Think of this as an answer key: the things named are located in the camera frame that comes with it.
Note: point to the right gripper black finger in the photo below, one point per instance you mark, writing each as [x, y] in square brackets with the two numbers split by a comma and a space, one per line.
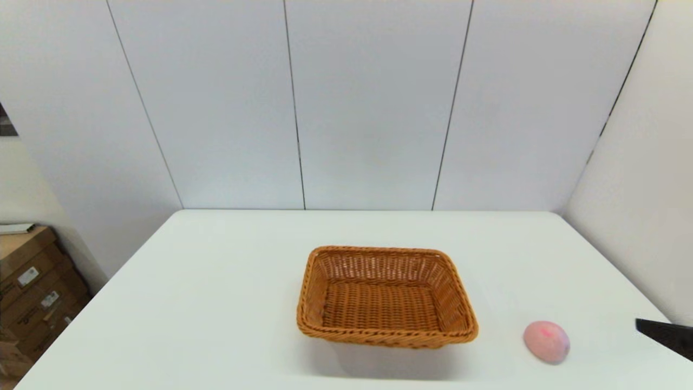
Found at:
[671, 337]

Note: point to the orange woven wicker basket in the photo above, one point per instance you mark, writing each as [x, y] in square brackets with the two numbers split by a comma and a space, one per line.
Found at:
[379, 309]

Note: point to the pink peach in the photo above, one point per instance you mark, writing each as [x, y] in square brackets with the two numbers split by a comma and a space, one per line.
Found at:
[547, 342]

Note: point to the brown cardboard box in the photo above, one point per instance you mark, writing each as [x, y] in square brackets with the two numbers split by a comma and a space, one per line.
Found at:
[32, 303]
[27, 325]
[11, 360]
[46, 341]
[24, 254]

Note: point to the white flat board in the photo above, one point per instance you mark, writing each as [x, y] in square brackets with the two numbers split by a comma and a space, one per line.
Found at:
[16, 228]

